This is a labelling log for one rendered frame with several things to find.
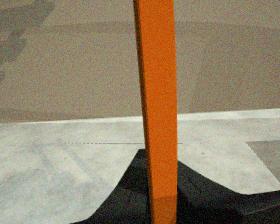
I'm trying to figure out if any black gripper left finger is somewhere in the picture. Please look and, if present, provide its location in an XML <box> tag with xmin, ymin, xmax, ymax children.
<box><xmin>72</xmin><ymin>149</ymin><xmax>151</xmax><ymax>224</ymax></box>

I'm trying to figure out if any orange handle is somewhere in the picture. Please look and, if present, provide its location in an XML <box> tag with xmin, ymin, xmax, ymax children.
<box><xmin>132</xmin><ymin>0</ymin><xmax>177</xmax><ymax>224</ymax></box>

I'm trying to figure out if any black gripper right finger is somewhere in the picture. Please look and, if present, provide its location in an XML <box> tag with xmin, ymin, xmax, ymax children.
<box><xmin>176</xmin><ymin>160</ymin><xmax>280</xmax><ymax>224</ymax></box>

